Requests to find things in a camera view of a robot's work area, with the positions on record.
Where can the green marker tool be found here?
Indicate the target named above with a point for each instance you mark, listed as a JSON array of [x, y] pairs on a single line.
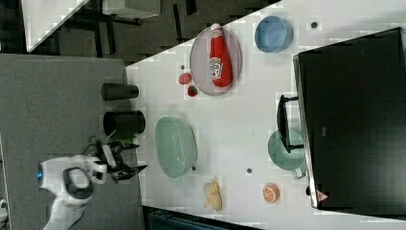
[[123, 142]]

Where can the red strawberry toy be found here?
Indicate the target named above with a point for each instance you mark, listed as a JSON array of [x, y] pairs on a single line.
[[192, 91]]

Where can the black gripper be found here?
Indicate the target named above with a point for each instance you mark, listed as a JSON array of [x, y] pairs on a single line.
[[121, 171]]

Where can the black toaster oven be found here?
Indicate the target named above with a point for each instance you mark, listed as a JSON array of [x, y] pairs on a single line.
[[352, 103]]

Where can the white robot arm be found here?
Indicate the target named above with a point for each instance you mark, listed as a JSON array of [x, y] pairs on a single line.
[[72, 180]]

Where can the black cylinder lower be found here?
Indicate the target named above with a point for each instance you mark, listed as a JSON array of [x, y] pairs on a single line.
[[124, 124]]

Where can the orange slice toy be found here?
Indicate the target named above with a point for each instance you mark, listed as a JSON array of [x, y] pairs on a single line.
[[271, 193]]

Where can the green oval strainer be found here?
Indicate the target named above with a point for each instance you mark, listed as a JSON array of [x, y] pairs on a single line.
[[175, 144]]

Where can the blue bowl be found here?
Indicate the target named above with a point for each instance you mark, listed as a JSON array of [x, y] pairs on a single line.
[[273, 34]]

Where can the black cylinder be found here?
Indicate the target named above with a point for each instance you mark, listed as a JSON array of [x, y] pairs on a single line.
[[115, 91], [124, 124]]

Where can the green mug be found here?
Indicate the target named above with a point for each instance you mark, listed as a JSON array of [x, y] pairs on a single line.
[[294, 160]]

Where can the pink strawberry toy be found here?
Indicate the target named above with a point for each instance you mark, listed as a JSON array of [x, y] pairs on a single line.
[[185, 78]]

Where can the red ketchup bottle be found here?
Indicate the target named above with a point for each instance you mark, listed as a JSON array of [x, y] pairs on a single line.
[[220, 64]]

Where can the black cylinder upper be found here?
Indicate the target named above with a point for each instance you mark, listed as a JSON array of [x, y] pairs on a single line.
[[115, 91]]

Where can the grey round plate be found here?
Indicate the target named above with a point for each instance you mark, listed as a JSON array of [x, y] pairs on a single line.
[[199, 62]]

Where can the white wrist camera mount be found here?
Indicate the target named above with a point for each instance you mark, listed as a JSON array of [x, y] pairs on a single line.
[[109, 156]]

